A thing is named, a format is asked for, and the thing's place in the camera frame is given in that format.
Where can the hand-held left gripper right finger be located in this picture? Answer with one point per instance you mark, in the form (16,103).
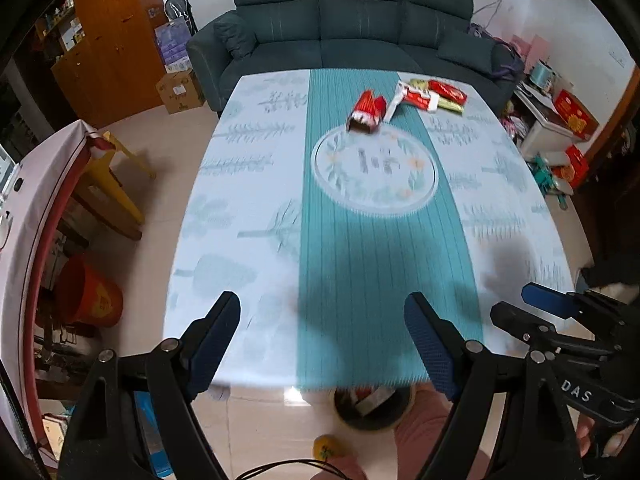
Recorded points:
(435,350)

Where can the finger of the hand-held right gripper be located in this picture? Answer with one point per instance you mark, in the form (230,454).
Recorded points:
(520,325)
(547,300)

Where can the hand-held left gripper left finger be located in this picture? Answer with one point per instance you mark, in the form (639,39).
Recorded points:
(215,345)

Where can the yellow round trash bin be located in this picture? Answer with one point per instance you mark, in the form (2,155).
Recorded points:
(350,417)

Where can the person's right hand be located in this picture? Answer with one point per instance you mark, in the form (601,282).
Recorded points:
(584,435)

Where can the person's right leg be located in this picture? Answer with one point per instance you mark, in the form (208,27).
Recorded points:
(425,425)

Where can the person's leg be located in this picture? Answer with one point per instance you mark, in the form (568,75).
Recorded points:
(347,467)
(425,425)

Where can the red white carton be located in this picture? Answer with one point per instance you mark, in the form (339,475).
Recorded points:
(372,400)

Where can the teal striped printed tablecloth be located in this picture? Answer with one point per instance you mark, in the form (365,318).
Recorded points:
(350,285)

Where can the blue plastic stool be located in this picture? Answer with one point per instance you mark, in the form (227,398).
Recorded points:
(150,440)

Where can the teal toy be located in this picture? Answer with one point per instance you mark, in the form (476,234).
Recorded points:
(550,180)

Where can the red plastic bucket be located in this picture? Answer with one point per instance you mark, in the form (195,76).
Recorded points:
(90,295)

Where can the small red gift box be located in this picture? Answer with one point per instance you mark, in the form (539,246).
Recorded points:
(572,167)

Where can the person's left leg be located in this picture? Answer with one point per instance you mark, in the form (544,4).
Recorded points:
(347,467)

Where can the yellow knitted slipper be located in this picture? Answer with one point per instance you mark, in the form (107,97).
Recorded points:
(325,447)

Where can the large red gift box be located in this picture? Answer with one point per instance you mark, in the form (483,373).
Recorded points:
(575,112)

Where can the yellow plastic stool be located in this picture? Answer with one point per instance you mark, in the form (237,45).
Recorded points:
(112,175)

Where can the green yellow packet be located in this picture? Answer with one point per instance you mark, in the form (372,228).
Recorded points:
(450,105)

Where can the light blue round tin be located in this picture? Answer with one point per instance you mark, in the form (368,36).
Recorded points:
(544,75)

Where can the red snack packet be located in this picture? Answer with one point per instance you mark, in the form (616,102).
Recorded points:
(450,90)

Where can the pink cloth covered table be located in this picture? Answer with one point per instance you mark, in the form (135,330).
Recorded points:
(40,185)

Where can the purple bag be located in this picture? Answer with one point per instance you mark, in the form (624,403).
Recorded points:
(505,60)

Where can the white red wrapper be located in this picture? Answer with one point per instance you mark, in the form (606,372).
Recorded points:
(412,95)

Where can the pink board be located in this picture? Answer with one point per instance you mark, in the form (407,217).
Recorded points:
(532,52)

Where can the red open carton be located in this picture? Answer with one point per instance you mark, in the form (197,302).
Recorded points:
(367,107)

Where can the brown cardboard box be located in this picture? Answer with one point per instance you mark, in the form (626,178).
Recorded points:
(180,91)

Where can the dark teal cushion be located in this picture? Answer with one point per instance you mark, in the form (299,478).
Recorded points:
(237,35)
(467,52)

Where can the stack of purple boxes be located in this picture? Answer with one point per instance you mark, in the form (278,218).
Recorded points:
(172,45)

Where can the wooden cabinet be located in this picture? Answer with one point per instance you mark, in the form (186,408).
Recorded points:
(110,35)

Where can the dark teal sofa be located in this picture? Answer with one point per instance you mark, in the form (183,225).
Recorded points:
(350,25)

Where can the black racket bag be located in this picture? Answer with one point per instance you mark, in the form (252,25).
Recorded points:
(180,10)

